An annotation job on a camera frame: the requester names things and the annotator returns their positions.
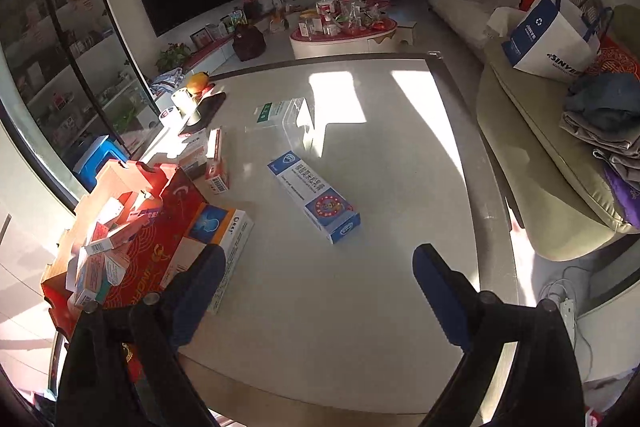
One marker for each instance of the blue white paper bag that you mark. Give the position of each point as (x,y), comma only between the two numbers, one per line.
(545,42)

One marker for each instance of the white shopping bag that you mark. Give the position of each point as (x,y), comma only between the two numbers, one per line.
(265,1)

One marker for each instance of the small white stool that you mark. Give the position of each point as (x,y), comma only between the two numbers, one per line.
(406,29)

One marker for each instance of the clear plastic container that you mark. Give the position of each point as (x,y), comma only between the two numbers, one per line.
(285,117)

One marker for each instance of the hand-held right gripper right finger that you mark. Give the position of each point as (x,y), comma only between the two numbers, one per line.
(440,297)

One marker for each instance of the large white orange medicine box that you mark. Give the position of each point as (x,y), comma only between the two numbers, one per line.
(235,237)

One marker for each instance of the white power strip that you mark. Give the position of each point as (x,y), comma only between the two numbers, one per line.
(566,314)

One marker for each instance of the blue ointment box red circle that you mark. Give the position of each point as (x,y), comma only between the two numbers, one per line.
(310,197)

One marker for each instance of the white sofa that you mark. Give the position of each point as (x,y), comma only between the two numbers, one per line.
(465,7)

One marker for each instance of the striped cloth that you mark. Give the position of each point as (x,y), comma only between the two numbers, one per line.
(166,82)

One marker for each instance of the yellow fruit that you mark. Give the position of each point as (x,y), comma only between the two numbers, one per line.
(197,83)

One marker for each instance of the cluttered round coffee table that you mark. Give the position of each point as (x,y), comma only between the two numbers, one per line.
(345,42)

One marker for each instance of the purple cloth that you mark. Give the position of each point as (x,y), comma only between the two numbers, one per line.
(625,202)

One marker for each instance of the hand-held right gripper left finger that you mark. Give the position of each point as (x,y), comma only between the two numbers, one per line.
(200,292)

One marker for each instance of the red patterned cushion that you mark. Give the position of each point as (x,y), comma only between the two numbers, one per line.
(620,62)

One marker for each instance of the red cardboard box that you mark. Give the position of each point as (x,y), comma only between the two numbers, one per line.
(150,252)

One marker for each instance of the blue plastic stool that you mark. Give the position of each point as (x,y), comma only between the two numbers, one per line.
(95,157)

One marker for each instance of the pile of medicine boxes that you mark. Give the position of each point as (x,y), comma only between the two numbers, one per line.
(107,252)

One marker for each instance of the potted plant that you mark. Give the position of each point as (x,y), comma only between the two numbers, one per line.
(172,56)

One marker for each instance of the white paper roll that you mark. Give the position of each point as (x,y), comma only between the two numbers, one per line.
(181,102)

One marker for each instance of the white red medicine box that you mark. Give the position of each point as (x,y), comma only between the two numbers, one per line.
(217,167)

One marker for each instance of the dark red bag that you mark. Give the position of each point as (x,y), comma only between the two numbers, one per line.
(248,44)

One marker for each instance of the photo frame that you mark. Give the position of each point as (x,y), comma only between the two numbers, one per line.
(201,39)

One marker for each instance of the olive green sofa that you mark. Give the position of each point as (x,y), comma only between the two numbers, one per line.
(540,157)

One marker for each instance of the white television bench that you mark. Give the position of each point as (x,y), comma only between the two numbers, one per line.
(220,52)

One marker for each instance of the glass door cabinet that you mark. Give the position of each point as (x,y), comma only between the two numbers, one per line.
(65,32)

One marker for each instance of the pile of folded clothes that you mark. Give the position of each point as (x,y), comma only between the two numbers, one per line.
(605,122)

